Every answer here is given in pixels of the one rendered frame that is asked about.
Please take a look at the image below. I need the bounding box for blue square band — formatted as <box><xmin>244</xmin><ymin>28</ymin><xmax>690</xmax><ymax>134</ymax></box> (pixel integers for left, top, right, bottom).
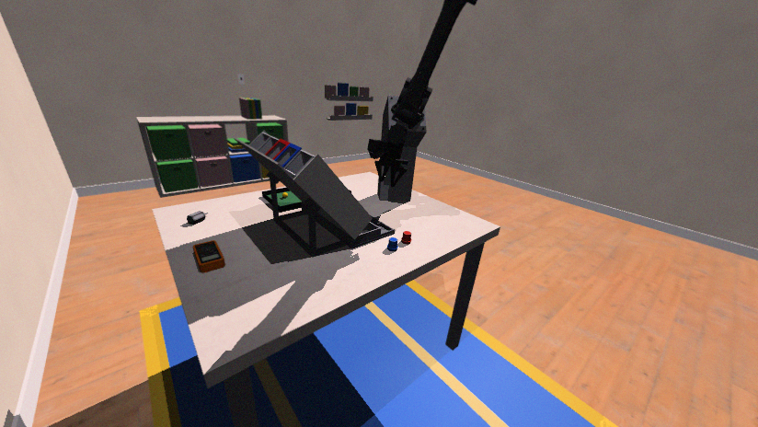
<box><xmin>274</xmin><ymin>144</ymin><xmax>302</xmax><ymax>167</ymax></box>

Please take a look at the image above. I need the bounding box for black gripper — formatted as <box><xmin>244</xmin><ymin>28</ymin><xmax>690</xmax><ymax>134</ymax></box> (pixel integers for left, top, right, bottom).
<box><xmin>374</xmin><ymin>144</ymin><xmax>408</xmax><ymax>187</ymax></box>

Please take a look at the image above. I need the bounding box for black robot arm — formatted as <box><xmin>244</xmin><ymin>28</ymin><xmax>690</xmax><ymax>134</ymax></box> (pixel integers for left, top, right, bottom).
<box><xmin>367</xmin><ymin>0</ymin><xmax>477</xmax><ymax>159</ymax></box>

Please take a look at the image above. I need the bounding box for red square band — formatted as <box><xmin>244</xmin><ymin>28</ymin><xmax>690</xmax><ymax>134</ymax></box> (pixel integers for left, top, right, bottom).
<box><xmin>265</xmin><ymin>139</ymin><xmax>290</xmax><ymax>160</ymax></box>

